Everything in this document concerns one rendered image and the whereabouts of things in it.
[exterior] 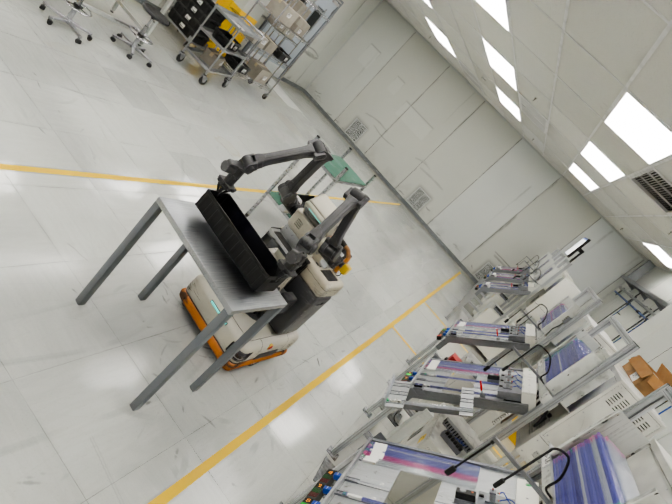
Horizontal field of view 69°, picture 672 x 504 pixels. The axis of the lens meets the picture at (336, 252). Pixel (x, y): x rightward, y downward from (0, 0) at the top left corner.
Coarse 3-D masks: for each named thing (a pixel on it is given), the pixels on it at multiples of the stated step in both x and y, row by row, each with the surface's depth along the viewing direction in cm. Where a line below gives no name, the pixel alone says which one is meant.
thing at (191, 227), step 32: (192, 224) 239; (192, 256) 224; (224, 256) 240; (96, 288) 257; (224, 288) 220; (224, 320) 216; (192, 352) 223; (224, 352) 266; (160, 384) 232; (192, 384) 275
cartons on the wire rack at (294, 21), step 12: (276, 0) 755; (276, 12) 755; (288, 12) 762; (288, 24) 784; (300, 24) 811; (300, 36) 836; (264, 48) 800; (252, 60) 837; (252, 72) 839; (264, 72) 844; (264, 84) 876
